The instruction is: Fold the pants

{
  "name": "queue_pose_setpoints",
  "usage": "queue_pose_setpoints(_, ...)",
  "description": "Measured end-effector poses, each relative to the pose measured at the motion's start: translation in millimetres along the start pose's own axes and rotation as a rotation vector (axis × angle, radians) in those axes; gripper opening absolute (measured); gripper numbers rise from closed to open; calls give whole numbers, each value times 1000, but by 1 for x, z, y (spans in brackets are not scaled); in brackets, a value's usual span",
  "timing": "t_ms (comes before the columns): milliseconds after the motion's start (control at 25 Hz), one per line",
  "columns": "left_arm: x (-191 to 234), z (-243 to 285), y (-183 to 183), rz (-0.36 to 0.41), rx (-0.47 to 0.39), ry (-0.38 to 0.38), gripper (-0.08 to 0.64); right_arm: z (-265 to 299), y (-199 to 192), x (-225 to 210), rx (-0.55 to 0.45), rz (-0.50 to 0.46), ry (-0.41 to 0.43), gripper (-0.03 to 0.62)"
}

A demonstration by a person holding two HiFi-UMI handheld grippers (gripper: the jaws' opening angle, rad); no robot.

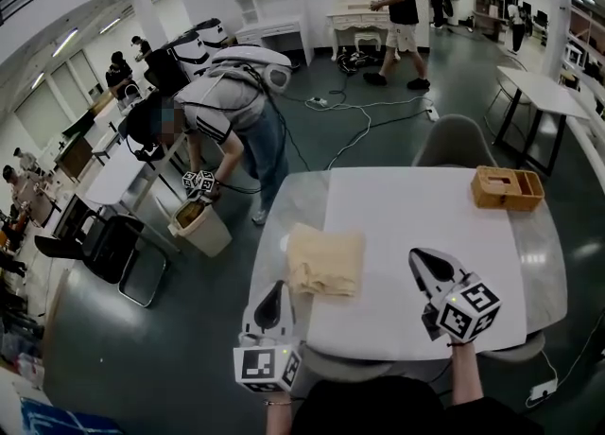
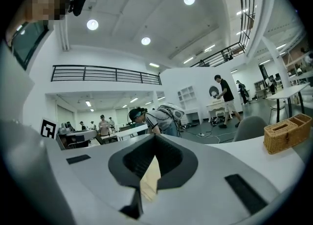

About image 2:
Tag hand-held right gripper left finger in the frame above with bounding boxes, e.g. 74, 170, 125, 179
45, 134, 157, 225

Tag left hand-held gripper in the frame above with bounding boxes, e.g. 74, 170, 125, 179
40, 118, 59, 140

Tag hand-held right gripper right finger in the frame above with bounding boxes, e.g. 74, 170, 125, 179
141, 134, 282, 225

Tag cream yellow cloth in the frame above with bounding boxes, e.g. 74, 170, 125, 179
139, 156, 162, 203

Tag long white desk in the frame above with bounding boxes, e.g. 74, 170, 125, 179
114, 123, 149, 142

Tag black balcony railing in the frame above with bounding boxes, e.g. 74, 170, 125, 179
190, 42, 246, 68
50, 65, 162, 86

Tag grey shell chair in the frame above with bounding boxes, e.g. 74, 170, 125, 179
233, 115, 268, 143

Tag dark window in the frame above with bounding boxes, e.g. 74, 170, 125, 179
11, 21, 49, 71

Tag cream vanity table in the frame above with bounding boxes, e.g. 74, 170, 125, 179
205, 99, 231, 123

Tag wicker organizer basket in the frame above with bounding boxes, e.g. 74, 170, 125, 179
263, 113, 313, 155

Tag white shelf unit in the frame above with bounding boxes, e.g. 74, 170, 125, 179
177, 86, 201, 125

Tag person's head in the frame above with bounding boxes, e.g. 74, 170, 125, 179
14, 0, 71, 36

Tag white table black legs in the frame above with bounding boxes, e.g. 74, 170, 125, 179
265, 82, 311, 124

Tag white floor cable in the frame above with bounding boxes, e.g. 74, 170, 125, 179
185, 131, 236, 144

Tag black cable tangle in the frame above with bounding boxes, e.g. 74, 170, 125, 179
208, 117, 228, 125

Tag round wall mirror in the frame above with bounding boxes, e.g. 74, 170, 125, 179
208, 85, 220, 99

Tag black head camera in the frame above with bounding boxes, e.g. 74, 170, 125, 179
67, 0, 87, 17

